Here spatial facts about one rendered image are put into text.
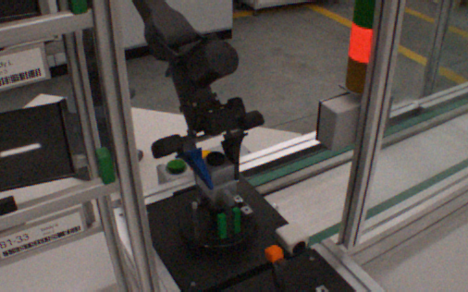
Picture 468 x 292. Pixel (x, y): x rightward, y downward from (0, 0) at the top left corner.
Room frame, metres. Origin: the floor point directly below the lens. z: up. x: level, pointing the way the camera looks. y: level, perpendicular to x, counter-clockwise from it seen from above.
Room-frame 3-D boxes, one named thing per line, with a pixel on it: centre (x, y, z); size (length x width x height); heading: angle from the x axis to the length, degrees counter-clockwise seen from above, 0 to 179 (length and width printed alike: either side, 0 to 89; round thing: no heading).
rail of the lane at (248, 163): (0.90, -0.12, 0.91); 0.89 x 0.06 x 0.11; 121
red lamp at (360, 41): (0.62, -0.19, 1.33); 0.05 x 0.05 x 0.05
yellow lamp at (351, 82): (0.62, -0.19, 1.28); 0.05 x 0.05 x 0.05
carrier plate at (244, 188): (0.63, 0.04, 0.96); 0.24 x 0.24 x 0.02; 31
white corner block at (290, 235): (0.59, -0.10, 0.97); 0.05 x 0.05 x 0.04; 31
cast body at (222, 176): (0.62, 0.03, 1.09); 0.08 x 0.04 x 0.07; 31
